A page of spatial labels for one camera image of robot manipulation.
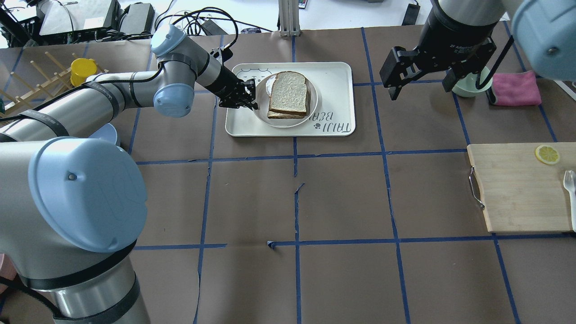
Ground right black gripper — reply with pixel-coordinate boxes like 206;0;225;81
380;9;496;101

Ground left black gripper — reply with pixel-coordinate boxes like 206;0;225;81
208;48;259;110

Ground white round plate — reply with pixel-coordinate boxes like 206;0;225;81
254;74;321;128

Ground white bread slice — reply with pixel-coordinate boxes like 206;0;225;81
268;71;309;116

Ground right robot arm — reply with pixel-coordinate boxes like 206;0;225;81
380;0;576;100

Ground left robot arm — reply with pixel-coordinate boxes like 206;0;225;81
1;25;258;324

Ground bread slice on plate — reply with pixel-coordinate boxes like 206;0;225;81
266;108;308;119

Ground fried egg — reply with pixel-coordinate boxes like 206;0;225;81
265;74;276;98

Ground green bowl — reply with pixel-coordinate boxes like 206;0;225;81
452;72;492;98

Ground black power adapter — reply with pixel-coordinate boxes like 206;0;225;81
401;2;420;25

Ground white bear tray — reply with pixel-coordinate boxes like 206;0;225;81
225;62;356;137

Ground pink cloth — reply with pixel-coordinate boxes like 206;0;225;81
486;71;542;107

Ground lemon slice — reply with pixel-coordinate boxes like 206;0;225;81
534;145;560;165

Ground wooden cutting board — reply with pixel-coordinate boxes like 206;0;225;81
467;142;576;233

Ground blue bowl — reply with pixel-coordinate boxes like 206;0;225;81
89;123;121;146

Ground white plastic cutlery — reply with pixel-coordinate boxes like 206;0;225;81
563;170;576;232

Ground yellow cup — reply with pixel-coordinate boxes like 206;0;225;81
70;58;99;87

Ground wooden cup rack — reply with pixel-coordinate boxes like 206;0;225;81
0;51;112;117

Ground black computer box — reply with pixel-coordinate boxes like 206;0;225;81
39;0;123;36

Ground aluminium frame post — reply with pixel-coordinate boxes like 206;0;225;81
278;0;301;37

